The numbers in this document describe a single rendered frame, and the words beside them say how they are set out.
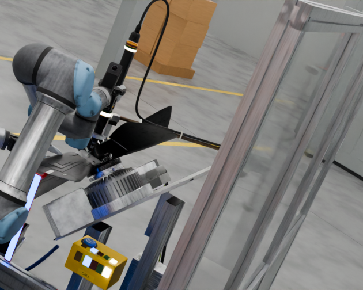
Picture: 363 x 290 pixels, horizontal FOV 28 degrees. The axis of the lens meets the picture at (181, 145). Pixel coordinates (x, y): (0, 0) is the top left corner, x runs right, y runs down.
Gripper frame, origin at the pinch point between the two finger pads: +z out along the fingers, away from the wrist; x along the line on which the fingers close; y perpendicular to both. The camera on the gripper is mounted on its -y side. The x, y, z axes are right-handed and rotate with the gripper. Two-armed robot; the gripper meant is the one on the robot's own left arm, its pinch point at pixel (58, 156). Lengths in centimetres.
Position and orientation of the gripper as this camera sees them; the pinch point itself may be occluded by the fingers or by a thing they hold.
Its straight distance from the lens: 262.4
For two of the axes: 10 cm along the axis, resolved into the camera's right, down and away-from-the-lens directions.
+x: -3.5, 9.2, 1.7
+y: -2.9, -2.9, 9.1
